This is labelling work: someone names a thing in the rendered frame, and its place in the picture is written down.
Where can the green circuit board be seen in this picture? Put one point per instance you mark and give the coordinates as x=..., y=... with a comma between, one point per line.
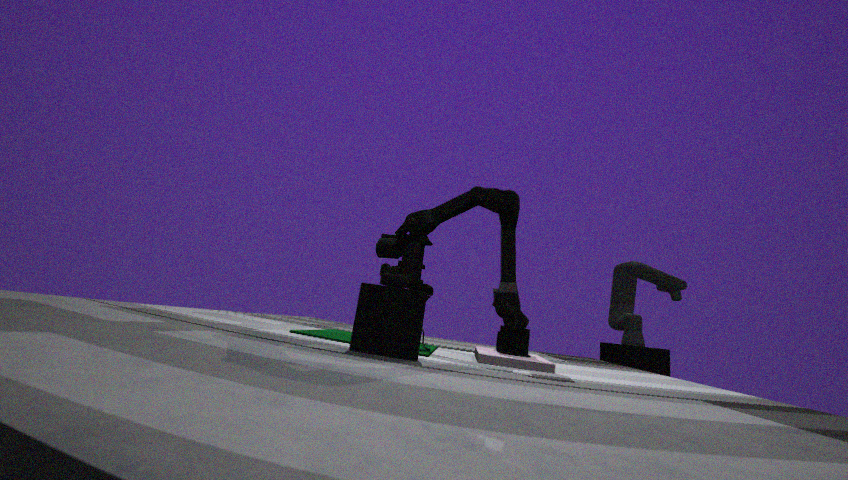
x=345, y=337

